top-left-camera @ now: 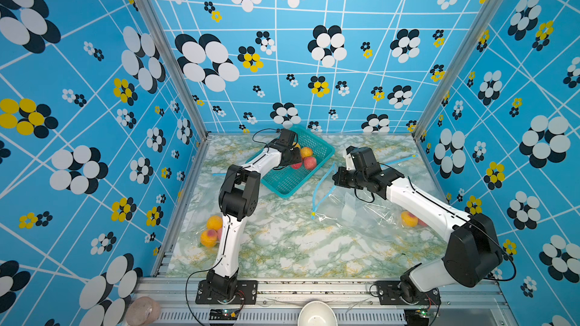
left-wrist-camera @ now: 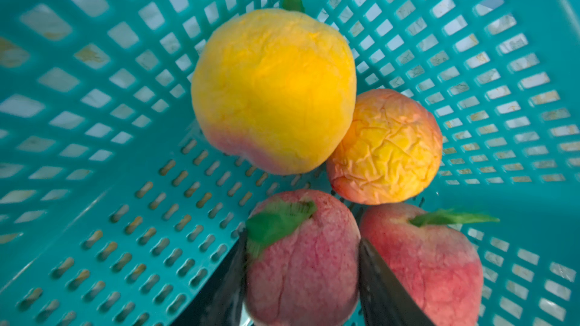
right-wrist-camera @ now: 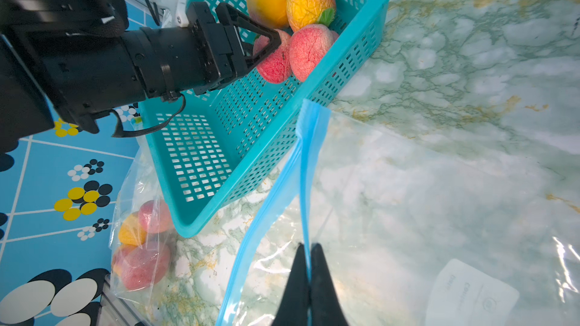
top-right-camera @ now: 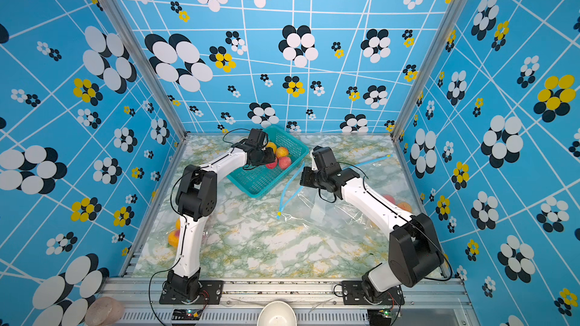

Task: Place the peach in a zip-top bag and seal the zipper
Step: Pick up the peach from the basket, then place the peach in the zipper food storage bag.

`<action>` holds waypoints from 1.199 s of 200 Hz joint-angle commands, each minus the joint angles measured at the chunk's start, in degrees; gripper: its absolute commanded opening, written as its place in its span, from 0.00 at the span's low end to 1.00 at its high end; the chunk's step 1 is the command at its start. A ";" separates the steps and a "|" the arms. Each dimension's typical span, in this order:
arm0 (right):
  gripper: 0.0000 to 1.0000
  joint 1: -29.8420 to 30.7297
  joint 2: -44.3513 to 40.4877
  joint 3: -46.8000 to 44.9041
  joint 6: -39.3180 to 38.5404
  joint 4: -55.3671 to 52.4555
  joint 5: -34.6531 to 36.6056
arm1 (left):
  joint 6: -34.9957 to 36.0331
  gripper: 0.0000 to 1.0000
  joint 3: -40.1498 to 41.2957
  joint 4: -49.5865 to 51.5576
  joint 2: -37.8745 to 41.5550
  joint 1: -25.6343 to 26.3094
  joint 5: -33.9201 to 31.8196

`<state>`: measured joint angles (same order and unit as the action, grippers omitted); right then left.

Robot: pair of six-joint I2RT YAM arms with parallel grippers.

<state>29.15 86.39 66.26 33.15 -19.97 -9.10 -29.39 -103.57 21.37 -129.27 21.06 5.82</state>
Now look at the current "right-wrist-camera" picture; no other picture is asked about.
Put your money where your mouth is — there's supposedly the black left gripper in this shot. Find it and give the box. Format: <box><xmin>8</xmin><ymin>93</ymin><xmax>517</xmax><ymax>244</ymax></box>
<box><xmin>120</xmin><ymin>2</ymin><xmax>282</xmax><ymax>101</ymax></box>

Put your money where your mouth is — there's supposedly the yellow orange peach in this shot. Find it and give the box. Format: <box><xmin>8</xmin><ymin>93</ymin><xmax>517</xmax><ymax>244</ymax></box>
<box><xmin>118</xmin><ymin>213</ymin><xmax>147</xmax><ymax>246</ymax></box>

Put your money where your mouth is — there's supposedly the clear zip bag blue zipper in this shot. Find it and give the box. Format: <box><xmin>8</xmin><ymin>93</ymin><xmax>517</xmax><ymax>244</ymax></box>
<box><xmin>110</xmin><ymin>146</ymin><xmax>176</xmax><ymax>306</ymax></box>

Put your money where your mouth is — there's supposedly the teal plastic mesh basket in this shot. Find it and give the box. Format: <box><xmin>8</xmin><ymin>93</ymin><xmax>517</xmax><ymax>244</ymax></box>
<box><xmin>139</xmin><ymin>0</ymin><xmax>390</xmax><ymax>238</ymax></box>

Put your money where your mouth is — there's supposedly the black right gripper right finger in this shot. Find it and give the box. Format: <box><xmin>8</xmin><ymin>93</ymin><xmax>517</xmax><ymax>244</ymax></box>
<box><xmin>311</xmin><ymin>244</ymin><xmax>348</xmax><ymax>326</ymax></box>

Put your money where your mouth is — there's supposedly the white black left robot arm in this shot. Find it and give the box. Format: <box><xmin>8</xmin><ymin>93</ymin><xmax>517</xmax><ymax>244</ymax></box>
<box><xmin>1</xmin><ymin>0</ymin><xmax>281</xmax><ymax>153</ymax></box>

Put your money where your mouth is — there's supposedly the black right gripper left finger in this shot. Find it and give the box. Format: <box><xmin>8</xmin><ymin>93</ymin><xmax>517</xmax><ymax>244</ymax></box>
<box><xmin>271</xmin><ymin>244</ymin><xmax>310</xmax><ymax>326</ymax></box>

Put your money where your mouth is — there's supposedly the pink peach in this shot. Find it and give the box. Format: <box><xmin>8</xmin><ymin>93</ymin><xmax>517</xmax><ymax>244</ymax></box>
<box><xmin>138</xmin><ymin>199</ymin><xmax>174</xmax><ymax>234</ymax></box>

